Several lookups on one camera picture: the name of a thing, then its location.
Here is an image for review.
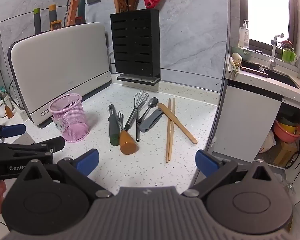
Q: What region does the green bowl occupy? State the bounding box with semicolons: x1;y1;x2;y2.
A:
231;46;252;61

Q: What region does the white cabinet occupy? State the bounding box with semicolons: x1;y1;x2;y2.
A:
211;82;283;163

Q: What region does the clear soap pump bottle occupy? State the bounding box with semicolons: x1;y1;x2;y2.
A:
238;19;250;50

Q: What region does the black knife block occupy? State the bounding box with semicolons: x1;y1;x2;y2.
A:
110;9;162;85

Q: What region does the dark green knife handle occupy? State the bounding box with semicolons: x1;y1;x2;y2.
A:
77;0;86;22

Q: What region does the wooden handled brush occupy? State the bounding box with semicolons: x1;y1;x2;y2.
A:
0;90;15;119

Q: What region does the grey knife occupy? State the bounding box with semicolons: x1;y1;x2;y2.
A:
139;109;164;132

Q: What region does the orange basin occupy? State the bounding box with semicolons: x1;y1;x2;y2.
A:
273;120;300;143

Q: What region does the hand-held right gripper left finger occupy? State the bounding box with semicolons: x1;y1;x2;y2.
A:
14;148;113;198

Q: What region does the wooden cleaver handle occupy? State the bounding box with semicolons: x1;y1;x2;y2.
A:
66;0;80;27

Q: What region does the green basin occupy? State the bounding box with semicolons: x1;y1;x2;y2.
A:
277;116;297;127

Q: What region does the dark wooden board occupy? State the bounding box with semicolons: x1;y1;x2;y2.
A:
241;64;269;78

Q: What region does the orange and grey knife handle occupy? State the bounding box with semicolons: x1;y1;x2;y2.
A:
49;4;57;30

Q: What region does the red sink rack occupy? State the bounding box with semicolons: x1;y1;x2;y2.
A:
276;39;295;52

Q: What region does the grey faucet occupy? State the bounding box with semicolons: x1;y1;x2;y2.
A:
269;33;285;71

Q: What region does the black sink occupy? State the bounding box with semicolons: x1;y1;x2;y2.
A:
259;66;300;89

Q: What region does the wooden spatula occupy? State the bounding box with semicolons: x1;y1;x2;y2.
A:
157;102;198;145

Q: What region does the white countertop appliance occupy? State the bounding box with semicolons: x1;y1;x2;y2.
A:
7;22;112;128

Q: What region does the scallion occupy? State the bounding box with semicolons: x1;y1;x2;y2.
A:
227;57;240;77

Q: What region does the yellow basin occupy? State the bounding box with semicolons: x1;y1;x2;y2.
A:
279;124;297;134

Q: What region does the clear plastic bottle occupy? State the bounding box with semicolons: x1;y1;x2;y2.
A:
281;179;298;194

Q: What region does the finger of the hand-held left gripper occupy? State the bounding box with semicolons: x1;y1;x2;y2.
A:
0;124;26;143
0;137;65;157

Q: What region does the window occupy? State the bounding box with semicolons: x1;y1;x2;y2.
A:
240;0;290;47

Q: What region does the cardboard box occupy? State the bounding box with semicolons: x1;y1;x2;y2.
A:
274;140;298;167

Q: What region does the metal whisk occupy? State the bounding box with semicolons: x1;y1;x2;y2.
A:
124;90;149;132

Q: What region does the metal spoon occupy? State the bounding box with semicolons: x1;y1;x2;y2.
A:
136;97;159;124

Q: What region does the pink mesh utensil holder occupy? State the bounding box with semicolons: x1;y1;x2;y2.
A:
49;93;90;142

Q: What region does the green and grey knife handle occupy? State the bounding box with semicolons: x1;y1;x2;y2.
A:
33;8;42;35

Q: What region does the grey silicone utensil handle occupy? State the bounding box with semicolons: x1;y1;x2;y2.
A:
108;104;120;146

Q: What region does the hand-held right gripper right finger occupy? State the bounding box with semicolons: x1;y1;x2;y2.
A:
181;149;282;198

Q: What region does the white plastic bag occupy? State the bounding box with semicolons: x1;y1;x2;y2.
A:
259;129;277;154

